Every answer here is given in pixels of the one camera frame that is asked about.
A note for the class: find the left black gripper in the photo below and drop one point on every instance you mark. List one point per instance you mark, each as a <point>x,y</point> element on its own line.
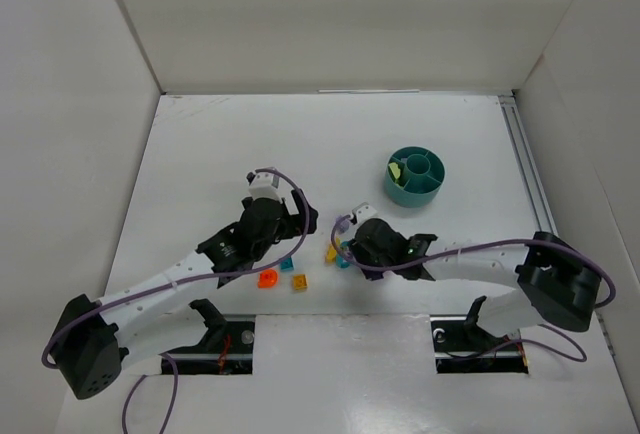
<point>292,219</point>

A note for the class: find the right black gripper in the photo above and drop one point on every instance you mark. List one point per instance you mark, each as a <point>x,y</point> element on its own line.
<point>353,245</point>

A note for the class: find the teal oval decorated lego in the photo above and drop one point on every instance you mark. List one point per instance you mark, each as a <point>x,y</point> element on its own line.
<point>343,262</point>

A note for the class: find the yellow long lego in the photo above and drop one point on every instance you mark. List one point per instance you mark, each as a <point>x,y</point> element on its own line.
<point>331,254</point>

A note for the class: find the lime green lego brick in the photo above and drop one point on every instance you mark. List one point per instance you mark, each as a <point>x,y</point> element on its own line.
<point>395,172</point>

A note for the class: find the light purple small lego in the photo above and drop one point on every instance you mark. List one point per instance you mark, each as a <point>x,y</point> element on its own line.
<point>343,223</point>

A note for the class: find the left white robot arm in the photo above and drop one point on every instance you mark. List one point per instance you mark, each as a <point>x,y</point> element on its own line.
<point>94,340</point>

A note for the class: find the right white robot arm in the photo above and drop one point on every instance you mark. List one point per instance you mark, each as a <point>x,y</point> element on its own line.
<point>547,281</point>

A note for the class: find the teal small square lego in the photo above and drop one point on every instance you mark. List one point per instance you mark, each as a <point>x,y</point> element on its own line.
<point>287,265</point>

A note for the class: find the orange square lego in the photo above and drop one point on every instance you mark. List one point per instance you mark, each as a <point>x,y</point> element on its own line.
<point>299,282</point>

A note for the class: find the orange round lego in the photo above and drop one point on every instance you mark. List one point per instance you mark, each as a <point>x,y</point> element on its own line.
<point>268,279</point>

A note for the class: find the teal round divided container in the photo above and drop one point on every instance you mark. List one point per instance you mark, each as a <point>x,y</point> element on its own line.
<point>423,174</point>

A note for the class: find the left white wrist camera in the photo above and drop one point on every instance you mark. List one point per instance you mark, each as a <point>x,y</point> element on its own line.
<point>263,185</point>

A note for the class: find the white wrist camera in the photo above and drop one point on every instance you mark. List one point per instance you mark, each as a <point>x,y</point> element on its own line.
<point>362,213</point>
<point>263,185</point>

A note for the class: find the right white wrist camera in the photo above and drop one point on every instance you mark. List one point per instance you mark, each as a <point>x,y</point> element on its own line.
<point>362,213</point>

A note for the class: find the aluminium rail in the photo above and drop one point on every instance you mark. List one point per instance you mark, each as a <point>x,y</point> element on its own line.
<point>526,162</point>

